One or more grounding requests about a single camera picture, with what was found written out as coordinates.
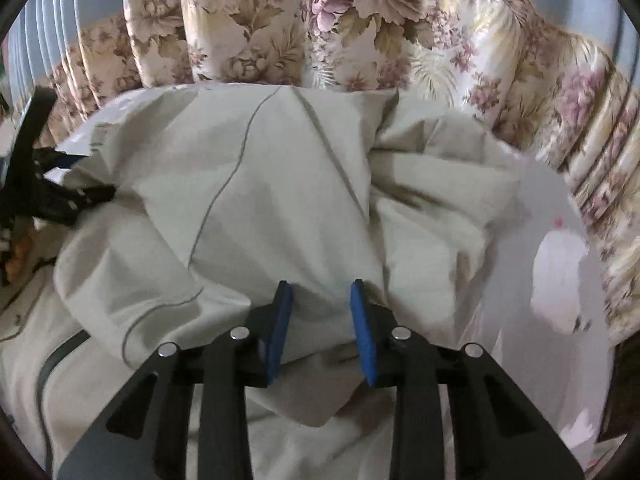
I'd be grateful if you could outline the beige jacket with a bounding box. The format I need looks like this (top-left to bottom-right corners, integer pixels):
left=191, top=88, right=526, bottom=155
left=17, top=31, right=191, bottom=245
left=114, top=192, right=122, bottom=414
left=0, top=84, right=531, bottom=480

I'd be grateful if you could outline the blue curtain with floral hem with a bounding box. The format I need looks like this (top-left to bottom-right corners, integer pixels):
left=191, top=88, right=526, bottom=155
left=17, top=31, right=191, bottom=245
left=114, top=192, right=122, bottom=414
left=0, top=0, right=640, bottom=348

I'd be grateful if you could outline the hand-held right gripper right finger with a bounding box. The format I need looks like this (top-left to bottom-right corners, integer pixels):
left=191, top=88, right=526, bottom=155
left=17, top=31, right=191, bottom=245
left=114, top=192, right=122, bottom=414
left=349, top=278, right=584, bottom=480

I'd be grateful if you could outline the grey printed bed sheet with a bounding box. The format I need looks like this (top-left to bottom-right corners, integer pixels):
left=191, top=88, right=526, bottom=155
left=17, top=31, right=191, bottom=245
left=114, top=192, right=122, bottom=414
left=52, top=92, right=618, bottom=480

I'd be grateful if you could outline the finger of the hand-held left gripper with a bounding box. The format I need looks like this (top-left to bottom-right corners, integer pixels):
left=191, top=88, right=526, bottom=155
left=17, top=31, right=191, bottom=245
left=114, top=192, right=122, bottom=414
left=34, top=146, right=91, bottom=173
left=37, top=180, right=117, bottom=227

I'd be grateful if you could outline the dark wooden furniture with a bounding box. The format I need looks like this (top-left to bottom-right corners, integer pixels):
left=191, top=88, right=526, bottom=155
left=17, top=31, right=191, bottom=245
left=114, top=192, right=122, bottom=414
left=597, top=340, right=633, bottom=443

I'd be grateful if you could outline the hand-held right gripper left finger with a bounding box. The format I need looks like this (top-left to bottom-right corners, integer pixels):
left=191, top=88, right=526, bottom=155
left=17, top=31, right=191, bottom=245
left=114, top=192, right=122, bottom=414
left=57, top=280, right=294, bottom=480

